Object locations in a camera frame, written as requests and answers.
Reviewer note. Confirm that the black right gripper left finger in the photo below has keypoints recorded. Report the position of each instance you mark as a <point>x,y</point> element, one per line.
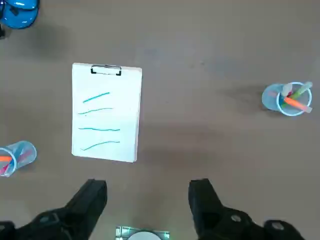
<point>82,205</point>

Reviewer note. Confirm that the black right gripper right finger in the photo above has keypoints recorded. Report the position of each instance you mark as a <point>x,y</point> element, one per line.
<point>207,212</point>

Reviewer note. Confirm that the pink marker pen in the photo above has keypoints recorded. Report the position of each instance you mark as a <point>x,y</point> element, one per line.
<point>25,155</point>

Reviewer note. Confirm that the clear plastic pen cup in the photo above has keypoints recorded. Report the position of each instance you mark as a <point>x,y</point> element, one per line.
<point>271,101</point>
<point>27,150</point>

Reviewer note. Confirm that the orange marker pen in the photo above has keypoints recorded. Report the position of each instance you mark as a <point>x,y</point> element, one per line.
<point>5,158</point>
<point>295,102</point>

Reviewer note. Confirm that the green marker pen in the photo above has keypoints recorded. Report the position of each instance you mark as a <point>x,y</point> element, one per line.
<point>301,90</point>

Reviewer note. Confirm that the white paper sheet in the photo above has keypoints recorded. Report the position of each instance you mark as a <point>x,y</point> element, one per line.
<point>107,120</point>

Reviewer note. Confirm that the clipboard with black clip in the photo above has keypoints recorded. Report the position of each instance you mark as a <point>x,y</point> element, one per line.
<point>119,73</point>

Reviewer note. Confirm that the blue desk lamp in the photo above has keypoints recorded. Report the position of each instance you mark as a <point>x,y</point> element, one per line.
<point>20,15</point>

